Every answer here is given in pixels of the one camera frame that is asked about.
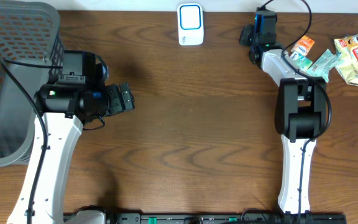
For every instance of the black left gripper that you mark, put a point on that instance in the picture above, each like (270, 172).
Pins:
(117, 99)

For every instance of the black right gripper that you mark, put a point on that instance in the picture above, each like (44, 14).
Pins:
(243, 32)

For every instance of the orange snack packet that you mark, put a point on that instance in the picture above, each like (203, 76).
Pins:
(303, 46)

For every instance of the teal tissue pack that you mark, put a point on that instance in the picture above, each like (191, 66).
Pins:
(301, 61)

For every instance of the teal wet wipes pack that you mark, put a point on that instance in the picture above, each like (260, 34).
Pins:
(324, 64)

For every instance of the white blue-edged snack bag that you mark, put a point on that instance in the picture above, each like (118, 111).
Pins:
(347, 51)

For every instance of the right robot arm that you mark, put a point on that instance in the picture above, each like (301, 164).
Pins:
(299, 113)

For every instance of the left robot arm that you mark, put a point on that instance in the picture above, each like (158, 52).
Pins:
(62, 110)

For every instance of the white barcode scanner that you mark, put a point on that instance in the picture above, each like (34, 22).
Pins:
(190, 24)

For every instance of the grey plastic mesh basket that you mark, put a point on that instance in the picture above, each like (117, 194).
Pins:
(30, 48)

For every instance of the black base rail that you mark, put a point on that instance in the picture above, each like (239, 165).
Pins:
(94, 216)

